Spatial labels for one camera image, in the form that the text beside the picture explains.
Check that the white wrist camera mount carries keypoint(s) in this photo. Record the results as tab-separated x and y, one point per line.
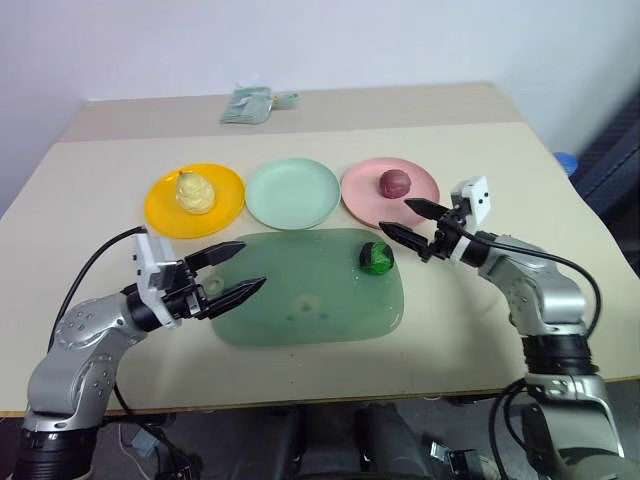
475	197
150	280

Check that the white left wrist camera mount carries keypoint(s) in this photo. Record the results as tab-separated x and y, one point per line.
150	280

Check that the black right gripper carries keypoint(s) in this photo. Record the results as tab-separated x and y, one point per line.
446	234

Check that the green round vegetable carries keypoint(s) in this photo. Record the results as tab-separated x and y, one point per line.
376	258

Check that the dark red round fruit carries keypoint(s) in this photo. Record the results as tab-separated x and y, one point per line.
394	182

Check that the pink plate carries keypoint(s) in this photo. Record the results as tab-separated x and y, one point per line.
365	200

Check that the dark rounded robot leg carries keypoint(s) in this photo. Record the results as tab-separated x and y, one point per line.
385	435

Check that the yellow plate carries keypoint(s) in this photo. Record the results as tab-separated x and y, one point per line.
162	207

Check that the black chair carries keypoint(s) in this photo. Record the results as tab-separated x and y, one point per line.
612	155

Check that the translucent green tray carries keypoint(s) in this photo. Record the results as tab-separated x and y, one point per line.
310	295

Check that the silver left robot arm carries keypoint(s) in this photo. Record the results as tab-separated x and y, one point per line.
75	345

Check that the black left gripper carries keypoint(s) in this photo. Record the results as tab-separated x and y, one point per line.
186	296

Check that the light green plate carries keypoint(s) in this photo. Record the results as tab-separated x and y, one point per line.
290	192

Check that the green packaged cloth bag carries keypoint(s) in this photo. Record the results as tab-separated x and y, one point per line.
246	106

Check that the blue round object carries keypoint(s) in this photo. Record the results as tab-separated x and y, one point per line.
568	161

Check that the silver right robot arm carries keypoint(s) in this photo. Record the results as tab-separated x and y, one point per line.
555	320

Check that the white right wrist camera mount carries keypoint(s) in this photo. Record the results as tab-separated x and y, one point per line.
475	197

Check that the yellow pear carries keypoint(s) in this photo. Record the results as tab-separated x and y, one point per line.
194	194

